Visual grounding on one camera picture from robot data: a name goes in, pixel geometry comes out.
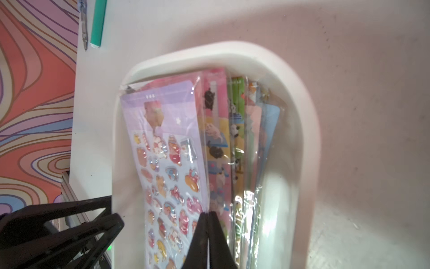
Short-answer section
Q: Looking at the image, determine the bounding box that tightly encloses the green marker pen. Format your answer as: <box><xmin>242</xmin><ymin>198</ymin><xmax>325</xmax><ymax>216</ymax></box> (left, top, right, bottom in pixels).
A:
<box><xmin>90</xmin><ymin>0</ymin><xmax>107</xmax><ymax>48</ymax></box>

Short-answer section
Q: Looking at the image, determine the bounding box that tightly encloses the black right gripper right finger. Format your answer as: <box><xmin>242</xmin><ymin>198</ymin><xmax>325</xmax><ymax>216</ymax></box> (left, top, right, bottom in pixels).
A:
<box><xmin>208</xmin><ymin>211</ymin><xmax>237</xmax><ymax>269</ymax></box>

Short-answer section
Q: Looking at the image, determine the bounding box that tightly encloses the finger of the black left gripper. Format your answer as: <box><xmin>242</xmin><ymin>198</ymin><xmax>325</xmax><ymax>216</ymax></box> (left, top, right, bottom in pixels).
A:
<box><xmin>1</xmin><ymin>214</ymin><xmax>124</xmax><ymax>269</ymax></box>
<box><xmin>1</xmin><ymin>196</ymin><xmax>112</xmax><ymax>249</ymax></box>

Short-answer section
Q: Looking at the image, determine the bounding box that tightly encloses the light blue sticker sheet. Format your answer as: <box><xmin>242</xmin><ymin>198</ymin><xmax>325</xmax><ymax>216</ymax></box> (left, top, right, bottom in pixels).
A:
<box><xmin>246</xmin><ymin>82</ymin><xmax>281</xmax><ymax>269</ymax></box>

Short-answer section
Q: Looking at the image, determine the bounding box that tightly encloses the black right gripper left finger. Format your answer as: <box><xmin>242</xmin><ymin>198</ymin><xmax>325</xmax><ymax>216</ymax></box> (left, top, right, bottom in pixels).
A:
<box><xmin>182</xmin><ymin>213</ymin><xmax>209</xmax><ymax>269</ymax></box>

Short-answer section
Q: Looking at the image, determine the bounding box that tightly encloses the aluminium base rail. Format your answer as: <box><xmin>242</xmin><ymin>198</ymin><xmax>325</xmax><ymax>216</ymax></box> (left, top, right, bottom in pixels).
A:
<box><xmin>60</xmin><ymin>171</ymin><xmax>113</xmax><ymax>269</ymax></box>

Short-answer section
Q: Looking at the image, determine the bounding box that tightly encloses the green panda sticker sheet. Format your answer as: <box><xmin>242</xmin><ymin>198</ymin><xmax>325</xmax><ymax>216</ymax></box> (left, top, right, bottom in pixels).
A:
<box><xmin>230</xmin><ymin>76</ymin><xmax>247</xmax><ymax>269</ymax></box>

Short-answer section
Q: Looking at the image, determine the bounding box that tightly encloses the blue grey pen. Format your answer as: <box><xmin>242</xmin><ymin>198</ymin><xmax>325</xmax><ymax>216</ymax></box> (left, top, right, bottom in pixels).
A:
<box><xmin>78</xmin><ymin>0</ymin><xmax>88</xmax><ymax>51</ymax></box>

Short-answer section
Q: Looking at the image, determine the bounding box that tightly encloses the purple pink sticker sheet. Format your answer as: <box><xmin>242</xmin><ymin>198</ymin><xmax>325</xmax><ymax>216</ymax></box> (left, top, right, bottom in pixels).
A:
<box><xmin>120</xmin><ymin>72</ymin><xmax>208</xmax><ymax>269</ymax></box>

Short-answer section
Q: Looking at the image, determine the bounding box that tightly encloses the pink cat sticker sheet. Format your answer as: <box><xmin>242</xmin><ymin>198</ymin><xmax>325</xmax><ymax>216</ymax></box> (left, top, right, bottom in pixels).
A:
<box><xmin>203</xmin><ymin>68</ymin><xmax>234</xmax><ymax>251</ymax></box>

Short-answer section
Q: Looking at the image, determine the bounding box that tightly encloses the white plastic storage box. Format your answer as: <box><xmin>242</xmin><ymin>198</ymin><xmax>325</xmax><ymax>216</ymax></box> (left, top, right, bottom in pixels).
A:
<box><xmin>112</xmin><ymin>41</ymin><xmax>321</xmax><ymax>269</ymax></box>

